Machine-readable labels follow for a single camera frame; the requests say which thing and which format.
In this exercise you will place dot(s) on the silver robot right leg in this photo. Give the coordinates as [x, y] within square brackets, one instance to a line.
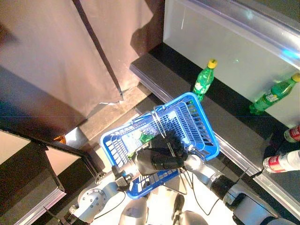
[189, 218]

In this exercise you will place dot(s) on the blue plastic shopping basket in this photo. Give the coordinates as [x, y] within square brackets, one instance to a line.
[138, 195]

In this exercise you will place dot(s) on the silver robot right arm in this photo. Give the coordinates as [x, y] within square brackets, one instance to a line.
[204, 171]

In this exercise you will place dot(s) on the silver robot left leg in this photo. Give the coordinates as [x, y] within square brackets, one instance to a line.
[133, 213]

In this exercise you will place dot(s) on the silver robot leg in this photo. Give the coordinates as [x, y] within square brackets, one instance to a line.
[189, 218]
[133, 213]

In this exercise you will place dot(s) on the small orange object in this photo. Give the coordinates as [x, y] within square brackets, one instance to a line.
[59, 139]

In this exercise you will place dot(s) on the grey brown fabric curtain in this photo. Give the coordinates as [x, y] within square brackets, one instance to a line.
[47, 58]

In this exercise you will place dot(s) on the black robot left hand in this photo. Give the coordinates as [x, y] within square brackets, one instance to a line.
[159, 162]

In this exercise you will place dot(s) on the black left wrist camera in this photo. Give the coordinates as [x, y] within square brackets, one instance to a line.
[120, 179]

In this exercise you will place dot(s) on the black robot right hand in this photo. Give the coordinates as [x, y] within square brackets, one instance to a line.
[172, 144]

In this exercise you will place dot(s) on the clear water bottle red label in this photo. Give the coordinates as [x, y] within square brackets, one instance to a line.
[281, 161]
[293, 134]

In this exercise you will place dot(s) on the black framed side cabinet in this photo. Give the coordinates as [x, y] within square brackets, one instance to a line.
[23, 168]

